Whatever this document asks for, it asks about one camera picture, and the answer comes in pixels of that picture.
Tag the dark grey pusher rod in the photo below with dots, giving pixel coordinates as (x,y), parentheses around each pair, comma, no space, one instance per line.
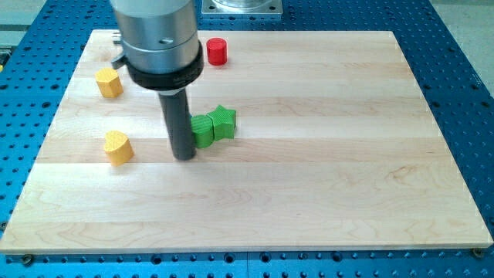
(178,123)

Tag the black clamp ring mount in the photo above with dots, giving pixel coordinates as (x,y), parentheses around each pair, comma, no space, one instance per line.
(167,81)

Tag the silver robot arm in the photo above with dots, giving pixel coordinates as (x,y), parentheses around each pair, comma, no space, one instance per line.
(162,52)

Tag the green cylinder block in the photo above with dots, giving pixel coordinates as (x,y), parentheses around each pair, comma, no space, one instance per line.
(202,129)

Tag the green star block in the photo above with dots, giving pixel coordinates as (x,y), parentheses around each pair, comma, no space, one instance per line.
(223,122)

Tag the yellow pentagon block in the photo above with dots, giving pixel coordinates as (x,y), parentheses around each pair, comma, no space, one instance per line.
(108,82)

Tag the red cylinder block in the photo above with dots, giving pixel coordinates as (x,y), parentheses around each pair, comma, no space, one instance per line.
(217,51)

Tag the yellow heart block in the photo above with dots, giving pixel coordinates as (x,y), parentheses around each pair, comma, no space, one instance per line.
(117,147)

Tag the blue perforated metal base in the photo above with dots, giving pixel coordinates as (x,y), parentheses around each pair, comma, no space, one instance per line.
(39,71)

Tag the light wooden board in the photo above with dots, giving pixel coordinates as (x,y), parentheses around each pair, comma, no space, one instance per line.
(335,148)

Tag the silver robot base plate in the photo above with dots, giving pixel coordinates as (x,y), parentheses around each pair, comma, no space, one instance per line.
(222,8)

